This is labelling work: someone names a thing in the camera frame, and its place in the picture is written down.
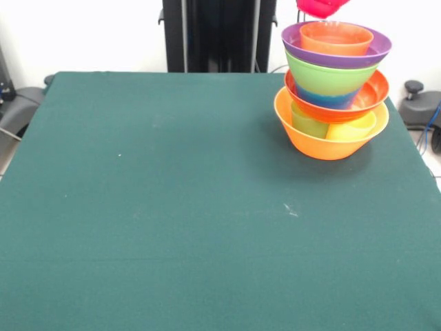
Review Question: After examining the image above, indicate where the green cup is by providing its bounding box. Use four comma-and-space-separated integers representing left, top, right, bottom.
291, 101, 330, 139

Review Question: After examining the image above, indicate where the large orange bowl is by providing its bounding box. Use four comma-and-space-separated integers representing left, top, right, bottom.
274, 86, 390, 161

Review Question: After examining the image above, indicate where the blue bowl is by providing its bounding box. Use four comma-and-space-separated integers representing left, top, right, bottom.
294, 82, 359, 111

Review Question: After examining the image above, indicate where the yellow cup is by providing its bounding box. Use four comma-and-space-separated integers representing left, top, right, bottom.
325, 112, 377, 141

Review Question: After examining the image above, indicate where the green bowl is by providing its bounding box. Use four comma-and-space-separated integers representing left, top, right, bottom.
285, 50, 380, 110

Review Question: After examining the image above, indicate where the purple bowl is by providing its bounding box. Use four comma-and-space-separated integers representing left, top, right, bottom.
280, 21, 393, 69

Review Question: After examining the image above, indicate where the wide red bowl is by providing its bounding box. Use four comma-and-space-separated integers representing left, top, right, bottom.
283, 68, 390, 124

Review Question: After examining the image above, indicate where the small orange bowl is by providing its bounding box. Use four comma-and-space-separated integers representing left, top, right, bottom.
298, 21, 375, 57

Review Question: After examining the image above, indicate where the pink bowl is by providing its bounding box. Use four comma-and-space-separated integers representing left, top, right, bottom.
296, 0, 351, 20

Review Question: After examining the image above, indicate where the dark green table cloth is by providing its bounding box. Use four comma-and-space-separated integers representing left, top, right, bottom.
0, 70, 441, 331

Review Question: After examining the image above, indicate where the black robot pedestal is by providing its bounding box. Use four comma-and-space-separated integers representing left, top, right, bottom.
158, 0, 279, 73

